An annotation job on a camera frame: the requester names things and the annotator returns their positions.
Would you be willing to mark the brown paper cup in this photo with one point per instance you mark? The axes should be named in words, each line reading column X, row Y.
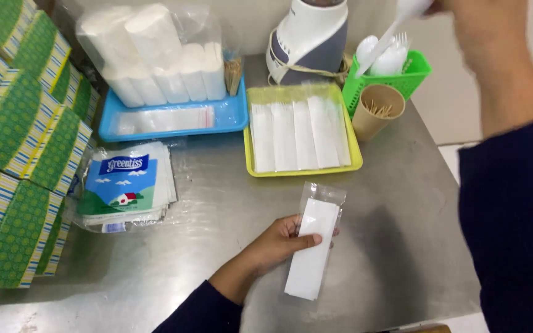
column 368, row 125

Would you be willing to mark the row of sleeved white napkins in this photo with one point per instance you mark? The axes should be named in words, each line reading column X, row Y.
column 294, row 138

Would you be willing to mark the person's right hand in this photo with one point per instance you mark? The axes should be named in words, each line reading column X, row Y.
column 447, row 7

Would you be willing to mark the folded white napkin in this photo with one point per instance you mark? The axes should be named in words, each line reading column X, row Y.
column 312, row 259

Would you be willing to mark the stack of green patterned boxes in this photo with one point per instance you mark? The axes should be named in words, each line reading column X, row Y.
column 16, row 138

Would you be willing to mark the green plastic basket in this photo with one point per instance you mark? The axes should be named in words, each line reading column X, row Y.
column 410, row 76

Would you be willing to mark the clear plastic sleeve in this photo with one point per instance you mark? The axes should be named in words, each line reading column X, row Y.
column 322, row 194

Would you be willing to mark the white plastic spoon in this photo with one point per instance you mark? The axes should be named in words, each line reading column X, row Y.
column 389, row 39

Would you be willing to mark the blue plastic tray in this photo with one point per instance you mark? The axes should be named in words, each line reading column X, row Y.
column 229, row 118

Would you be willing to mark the clear bag of toothpicks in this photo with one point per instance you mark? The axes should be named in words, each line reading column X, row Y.
column 233, row 76

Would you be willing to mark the person's left hand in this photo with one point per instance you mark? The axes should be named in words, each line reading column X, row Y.
column 273, row 245

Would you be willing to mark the stack of empty clear sleeves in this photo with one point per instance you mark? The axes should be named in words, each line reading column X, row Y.
column 164, row 120

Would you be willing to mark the yellow plastic tray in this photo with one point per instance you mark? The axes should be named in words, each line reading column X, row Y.
column 303, row 174

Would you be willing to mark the bunch of wooden toothpicks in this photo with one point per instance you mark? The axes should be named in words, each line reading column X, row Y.
column 380, row 110

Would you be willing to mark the white and grey blender base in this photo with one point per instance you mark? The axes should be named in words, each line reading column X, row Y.
column 312, row 37

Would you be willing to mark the bunch of white plastic cutlery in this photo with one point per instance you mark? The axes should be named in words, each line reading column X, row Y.
column 391, row 60

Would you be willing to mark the blue printed tissue pack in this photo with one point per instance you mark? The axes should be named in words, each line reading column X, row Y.
column 123, row 185

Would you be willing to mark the person's right fingers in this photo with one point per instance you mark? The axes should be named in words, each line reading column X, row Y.
column 435, row 5

